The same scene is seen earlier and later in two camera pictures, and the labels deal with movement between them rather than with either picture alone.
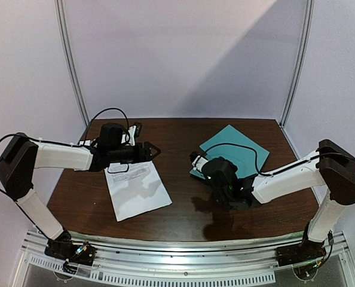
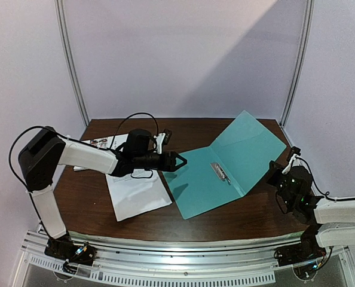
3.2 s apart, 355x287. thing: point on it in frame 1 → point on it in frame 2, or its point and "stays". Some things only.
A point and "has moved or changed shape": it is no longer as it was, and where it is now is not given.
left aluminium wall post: x=66 y=56 stays
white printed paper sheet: x=137 y=192 stays
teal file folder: x=242 y=158 has moved or changed shape
